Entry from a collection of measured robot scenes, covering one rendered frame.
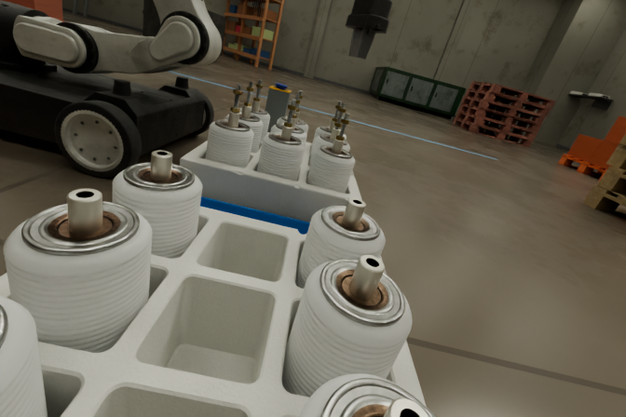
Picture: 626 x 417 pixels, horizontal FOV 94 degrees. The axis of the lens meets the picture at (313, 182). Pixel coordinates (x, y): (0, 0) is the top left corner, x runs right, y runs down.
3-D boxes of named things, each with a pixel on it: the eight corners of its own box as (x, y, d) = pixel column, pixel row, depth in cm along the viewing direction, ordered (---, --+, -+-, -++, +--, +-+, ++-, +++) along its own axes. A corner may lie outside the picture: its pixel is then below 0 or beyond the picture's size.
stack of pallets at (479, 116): (504, 137, 654) (524, 96, 621) (531, 148, 570) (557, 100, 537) (450, 123, 643) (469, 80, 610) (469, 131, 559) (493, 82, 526)
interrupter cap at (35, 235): (-9, 245, 20) (-11, 236, 20) (75, 199, 27) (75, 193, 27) (100, 269, 21) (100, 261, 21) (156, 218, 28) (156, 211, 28)
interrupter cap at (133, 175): (107, 182, 31) (106, 177, 31) (146, 161, 38) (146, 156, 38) (177, 199, 32) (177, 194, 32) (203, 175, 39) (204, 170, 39)
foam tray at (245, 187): (172, 232, 66) (179, 157, 59) (224, 173, 102) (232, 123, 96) (339, 269, 69) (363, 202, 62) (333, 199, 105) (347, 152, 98)
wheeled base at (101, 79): (-109, 112, 78) (-150, -34, 66) (59, 95, 126) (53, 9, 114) (129, 172, 81) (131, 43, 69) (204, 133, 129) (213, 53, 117)
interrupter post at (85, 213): (59, 234, 23) (56, 196, 22) (82, 219, 25) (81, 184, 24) (90, 240, 23) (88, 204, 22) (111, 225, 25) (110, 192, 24)
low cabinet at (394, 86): (429, 111, 944) (440, 85, 914) (453, 120, 766) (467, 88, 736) (367, 93, 936) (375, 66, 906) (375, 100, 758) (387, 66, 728)
